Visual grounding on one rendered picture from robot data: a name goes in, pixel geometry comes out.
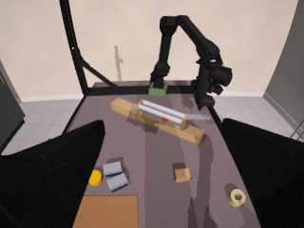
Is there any brown clipboard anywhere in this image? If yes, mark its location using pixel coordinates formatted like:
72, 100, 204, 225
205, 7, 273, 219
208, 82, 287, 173
72, 196, 135, 228

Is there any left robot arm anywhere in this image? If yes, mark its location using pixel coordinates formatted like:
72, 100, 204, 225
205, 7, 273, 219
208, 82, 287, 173
150, 15, 233, 95

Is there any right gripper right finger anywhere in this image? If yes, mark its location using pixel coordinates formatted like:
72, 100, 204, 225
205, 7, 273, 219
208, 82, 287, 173
220, 118, 304, 228

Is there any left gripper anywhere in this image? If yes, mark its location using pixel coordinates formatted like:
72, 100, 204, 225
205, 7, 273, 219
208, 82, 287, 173
191, 76, 215, 110

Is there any small tan wooden block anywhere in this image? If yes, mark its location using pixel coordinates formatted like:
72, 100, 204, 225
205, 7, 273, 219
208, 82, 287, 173
174, 168, 191, 182

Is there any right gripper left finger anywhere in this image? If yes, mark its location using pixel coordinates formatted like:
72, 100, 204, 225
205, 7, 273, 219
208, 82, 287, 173
0, 120, 105, 228

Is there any yellow cylinder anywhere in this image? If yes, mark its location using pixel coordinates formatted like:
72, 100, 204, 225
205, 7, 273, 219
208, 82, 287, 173
89, 170, 103, 186

